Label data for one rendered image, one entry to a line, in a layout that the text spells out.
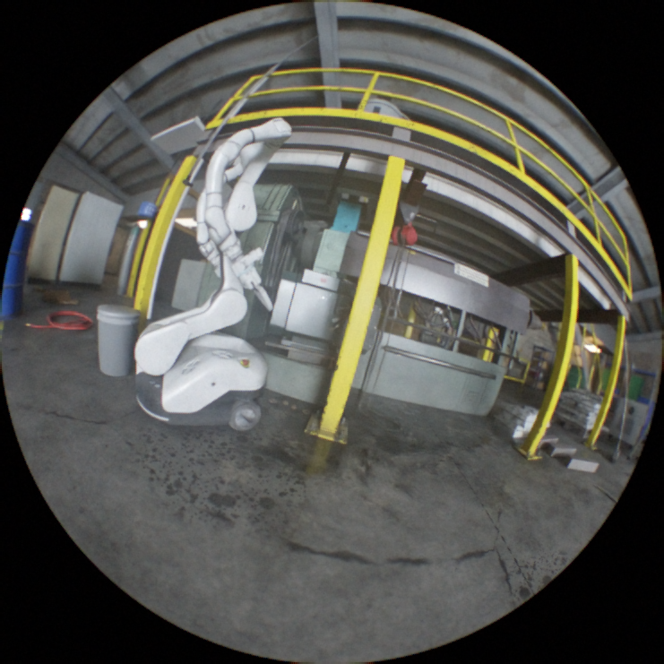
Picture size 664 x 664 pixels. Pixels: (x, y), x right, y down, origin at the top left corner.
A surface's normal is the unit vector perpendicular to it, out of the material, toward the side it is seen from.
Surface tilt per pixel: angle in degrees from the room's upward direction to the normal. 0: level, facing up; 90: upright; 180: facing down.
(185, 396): 90
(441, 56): 171
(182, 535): 0
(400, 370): 90
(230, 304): 90
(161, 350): 90
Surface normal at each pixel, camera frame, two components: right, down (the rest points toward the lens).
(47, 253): 0.96, 0.26
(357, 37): -0.26, 0.96
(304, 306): 0.23, 0.15
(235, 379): 0.63, 0.22
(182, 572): 0.26, -0.96
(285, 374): -0.10, 0.06
